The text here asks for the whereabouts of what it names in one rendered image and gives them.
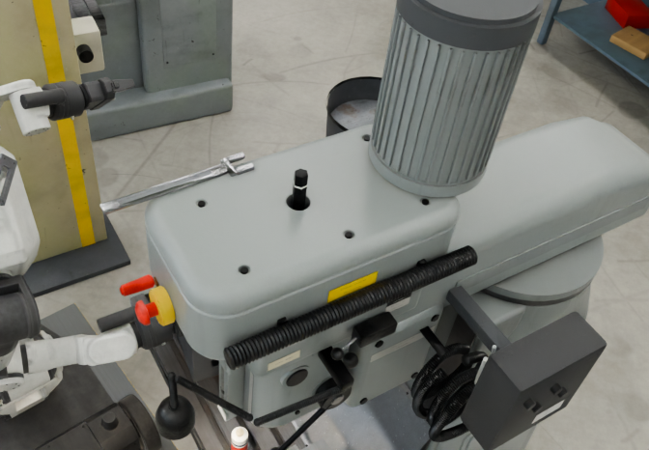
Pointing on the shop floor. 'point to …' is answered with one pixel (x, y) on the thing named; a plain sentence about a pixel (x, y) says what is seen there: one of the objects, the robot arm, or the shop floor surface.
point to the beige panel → (63, 147)
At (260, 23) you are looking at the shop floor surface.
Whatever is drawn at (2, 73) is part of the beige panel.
